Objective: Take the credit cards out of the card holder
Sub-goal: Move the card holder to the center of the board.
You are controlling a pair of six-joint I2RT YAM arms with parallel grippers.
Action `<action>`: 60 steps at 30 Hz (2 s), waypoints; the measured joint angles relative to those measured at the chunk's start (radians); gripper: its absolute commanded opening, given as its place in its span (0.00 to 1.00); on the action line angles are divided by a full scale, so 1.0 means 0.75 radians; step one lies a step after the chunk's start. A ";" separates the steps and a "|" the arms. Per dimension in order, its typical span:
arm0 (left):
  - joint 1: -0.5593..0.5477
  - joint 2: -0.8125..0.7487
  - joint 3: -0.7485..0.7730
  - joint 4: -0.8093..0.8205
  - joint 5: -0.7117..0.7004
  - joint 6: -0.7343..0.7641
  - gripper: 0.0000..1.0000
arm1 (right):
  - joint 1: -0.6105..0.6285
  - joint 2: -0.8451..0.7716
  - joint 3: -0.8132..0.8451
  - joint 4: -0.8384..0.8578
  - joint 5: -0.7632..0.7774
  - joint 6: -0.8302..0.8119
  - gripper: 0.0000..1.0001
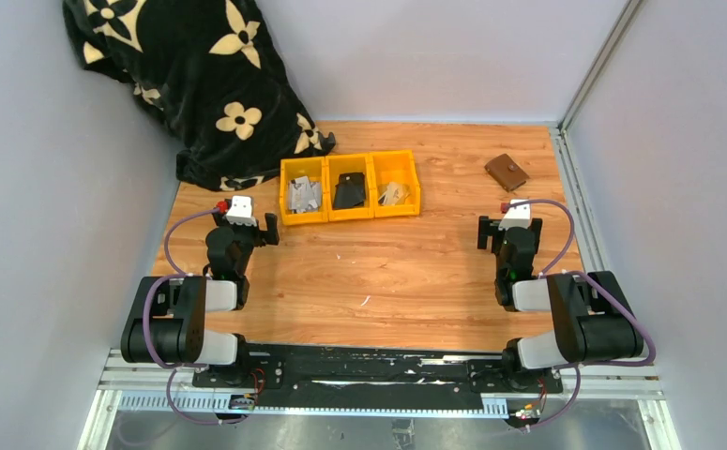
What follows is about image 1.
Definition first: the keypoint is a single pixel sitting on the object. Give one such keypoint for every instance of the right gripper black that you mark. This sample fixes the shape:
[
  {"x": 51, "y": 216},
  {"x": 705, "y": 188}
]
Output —
[{"x": 490, "y": 227}]

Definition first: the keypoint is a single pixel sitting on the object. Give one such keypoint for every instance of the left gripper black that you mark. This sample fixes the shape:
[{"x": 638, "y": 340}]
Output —
[{"x": 263, "y": 237}]

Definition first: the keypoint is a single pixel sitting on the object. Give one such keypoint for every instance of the brown leather card holder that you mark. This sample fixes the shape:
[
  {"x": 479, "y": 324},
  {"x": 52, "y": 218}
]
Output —
[{"x": 506, "y": 172}]

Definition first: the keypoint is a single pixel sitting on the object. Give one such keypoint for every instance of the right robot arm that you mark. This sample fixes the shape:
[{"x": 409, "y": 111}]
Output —
[{"x": 590, "y": 313}]

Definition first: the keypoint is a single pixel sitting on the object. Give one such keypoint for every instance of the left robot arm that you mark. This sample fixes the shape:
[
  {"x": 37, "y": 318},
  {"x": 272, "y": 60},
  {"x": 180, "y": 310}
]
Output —
[{"x": 166, "y": 322}]

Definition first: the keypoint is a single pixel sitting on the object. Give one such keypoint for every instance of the silver cards pile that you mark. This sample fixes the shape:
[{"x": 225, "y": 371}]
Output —
[{"x": 304, "y": 195}]

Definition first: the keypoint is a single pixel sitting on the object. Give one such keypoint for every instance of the beige cards pile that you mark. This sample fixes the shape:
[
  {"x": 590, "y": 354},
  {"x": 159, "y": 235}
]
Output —
[{"x": 393, "y": 194}]

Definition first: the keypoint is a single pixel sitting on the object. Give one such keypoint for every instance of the yellow bin left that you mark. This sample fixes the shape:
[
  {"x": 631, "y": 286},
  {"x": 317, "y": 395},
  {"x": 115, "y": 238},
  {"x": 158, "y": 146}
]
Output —
[{"x": 316, "y": 169}]

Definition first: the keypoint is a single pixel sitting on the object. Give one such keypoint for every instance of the yellow bin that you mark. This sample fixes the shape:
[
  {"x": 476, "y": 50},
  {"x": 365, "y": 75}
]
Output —
[
  {"x": 338, "y": 164},
  {"x": 316, "y": 169},
  {"x": 396, "y": 166}
]

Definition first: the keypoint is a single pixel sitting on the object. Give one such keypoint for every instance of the yellow bin middle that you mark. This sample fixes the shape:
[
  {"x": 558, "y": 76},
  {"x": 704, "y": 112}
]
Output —
[{"x": 338, "y": 164}]

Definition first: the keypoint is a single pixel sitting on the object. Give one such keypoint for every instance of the yellow bin right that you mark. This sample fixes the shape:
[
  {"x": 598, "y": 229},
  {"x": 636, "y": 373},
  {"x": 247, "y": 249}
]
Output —
[{"x": 396, "y": 166}]

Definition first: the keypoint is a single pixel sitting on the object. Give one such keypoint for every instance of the black floral blanket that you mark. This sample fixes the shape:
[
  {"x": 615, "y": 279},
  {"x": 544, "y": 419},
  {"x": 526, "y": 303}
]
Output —
[{"x": 210, "y": 74}]

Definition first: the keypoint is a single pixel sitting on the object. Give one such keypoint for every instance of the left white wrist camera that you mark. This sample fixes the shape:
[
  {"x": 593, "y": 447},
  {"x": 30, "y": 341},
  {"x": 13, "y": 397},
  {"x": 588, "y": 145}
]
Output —
[{"x": 240, "y": 211}]

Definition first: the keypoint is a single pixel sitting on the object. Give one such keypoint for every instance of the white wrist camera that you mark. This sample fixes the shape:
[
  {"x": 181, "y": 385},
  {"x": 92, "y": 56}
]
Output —
[
  {"x": 516, "y": 213},
  {"x": 240, "y": 211}
]

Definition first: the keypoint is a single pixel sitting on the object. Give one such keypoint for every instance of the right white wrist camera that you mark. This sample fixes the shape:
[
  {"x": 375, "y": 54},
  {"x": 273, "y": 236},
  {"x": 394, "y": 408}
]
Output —
[{"x": 516, "y": 213}]

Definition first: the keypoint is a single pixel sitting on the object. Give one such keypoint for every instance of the aluminium frame post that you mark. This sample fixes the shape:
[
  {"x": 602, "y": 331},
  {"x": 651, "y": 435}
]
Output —
[{"x": 605, "y": 53}]

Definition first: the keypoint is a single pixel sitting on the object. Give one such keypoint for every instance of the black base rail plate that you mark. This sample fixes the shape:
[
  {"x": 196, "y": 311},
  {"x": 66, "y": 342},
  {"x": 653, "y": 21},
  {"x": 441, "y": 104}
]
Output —
[{"x": 360, "y": 379}]

